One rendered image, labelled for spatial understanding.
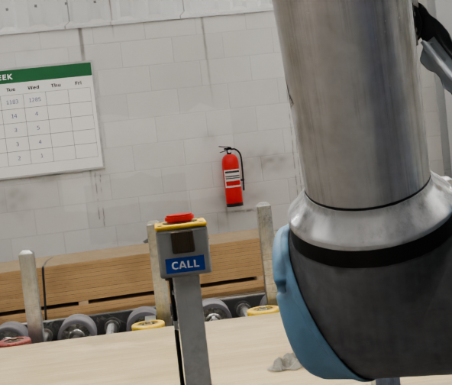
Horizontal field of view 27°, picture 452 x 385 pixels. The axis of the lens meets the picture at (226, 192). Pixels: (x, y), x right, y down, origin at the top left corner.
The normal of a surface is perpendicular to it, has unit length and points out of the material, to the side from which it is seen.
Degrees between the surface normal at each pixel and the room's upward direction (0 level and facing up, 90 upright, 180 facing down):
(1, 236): 90
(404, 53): 103
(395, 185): 110
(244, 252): 90
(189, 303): 90
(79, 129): 90
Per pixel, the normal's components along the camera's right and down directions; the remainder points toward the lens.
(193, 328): 0.08, 0.05
